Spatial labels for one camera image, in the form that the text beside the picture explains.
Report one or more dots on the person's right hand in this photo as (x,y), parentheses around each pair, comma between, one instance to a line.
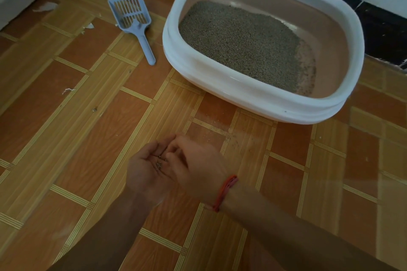
(200,169)

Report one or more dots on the person's right forearm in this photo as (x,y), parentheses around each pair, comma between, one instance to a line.
(302,236)

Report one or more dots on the person's left hand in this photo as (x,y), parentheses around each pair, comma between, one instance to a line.
(146,175)

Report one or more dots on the flat white paper piece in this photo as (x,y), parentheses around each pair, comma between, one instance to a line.
(46,7)

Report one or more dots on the white pink cat litter box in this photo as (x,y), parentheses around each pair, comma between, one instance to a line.
(235,86)

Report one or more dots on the litter granules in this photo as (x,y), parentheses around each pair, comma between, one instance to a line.
(159,165)

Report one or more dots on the grey plastic litter scoop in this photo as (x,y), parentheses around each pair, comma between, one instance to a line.
(133,23)

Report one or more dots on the person's left forearm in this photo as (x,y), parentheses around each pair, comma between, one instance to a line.
(105,239)

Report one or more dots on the grey cat litter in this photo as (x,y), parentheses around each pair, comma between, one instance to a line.
(241,42)

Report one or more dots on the torn white paper scrap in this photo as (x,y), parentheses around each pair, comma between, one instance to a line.
(89,25)

